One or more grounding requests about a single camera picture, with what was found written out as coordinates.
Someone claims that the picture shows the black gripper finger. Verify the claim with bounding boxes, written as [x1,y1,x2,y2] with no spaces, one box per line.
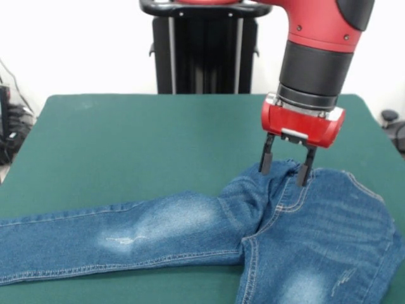
[296,145,317,187]
[258,132,276,175]

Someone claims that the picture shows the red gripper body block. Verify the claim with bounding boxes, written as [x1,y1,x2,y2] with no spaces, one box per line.
[261,91,346,149]

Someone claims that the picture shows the blue denim jeans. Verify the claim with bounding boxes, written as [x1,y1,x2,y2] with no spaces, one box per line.
[0,160,399,304]

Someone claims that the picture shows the dark green table cloth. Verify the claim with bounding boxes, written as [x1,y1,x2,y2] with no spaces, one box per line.
[0,93,405,304]

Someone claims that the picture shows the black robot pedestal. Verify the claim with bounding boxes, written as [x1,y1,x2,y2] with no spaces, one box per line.
[139,0,273,95]

